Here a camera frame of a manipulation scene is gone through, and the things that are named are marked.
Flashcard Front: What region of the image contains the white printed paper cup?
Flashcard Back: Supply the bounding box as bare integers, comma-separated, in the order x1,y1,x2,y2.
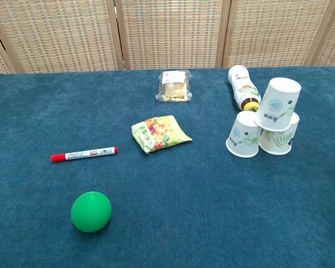
258,112,300,156
253,77,302,132
225,111,262,159

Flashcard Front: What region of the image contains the green yellow snack packet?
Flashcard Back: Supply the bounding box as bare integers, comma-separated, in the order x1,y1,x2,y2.
131,114,193,155

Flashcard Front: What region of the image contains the clear bag of crackers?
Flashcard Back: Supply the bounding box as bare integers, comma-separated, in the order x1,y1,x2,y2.
155,70,193,103

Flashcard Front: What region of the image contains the blue felt table cover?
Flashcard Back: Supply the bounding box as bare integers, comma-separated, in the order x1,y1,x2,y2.
0,66,335,268

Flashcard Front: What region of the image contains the red white marker pen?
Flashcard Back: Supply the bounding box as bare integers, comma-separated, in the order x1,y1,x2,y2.
50,146,119,164

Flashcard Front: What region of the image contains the white bottle yellow cap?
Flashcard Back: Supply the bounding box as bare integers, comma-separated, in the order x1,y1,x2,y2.
227,64,261,112

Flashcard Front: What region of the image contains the green ball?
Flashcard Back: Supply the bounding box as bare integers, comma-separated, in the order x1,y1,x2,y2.
70,191,113,233

